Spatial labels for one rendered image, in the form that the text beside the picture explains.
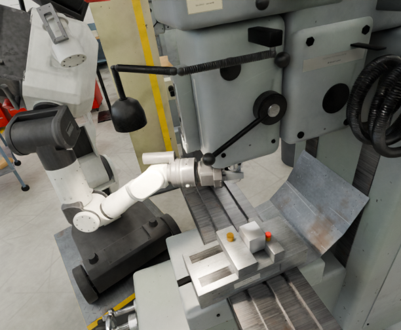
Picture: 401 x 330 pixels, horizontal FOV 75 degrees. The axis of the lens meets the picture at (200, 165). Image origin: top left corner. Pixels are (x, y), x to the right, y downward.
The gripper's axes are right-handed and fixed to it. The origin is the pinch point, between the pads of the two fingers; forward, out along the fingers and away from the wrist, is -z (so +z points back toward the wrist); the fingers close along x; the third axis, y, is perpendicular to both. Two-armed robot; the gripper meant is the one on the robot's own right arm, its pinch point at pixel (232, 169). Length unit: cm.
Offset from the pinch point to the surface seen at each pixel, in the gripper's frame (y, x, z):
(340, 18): -37.3, -2.8, -22.6
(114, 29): -26, 153, 81
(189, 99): -24.7, -5.5, 9.1
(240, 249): 17.5, -14.7, -0.9
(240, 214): 28.5, 9.8, -2.0
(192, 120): -19.3, -5.5, 9.1
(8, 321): 125, 13, 155
